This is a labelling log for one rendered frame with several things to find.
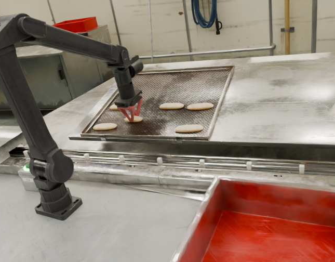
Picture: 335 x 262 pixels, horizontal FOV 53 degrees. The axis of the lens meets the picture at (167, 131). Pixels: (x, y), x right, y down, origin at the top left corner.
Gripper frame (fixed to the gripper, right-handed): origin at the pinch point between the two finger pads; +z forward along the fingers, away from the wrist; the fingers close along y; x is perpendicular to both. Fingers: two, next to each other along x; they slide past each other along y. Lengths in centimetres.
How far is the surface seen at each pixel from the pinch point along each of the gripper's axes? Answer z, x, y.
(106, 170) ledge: 2.7, -5.0, -28.0
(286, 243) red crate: 4, -61, -39
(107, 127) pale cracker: 0.9, 8.3, -6.8
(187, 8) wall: 42, 121, 338
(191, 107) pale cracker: -0.2, -20.2, 9.1
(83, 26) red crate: 31, 227, 247
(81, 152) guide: 4.3, 12.9, -18.9
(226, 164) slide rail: 4.4, -40.4, -15.4
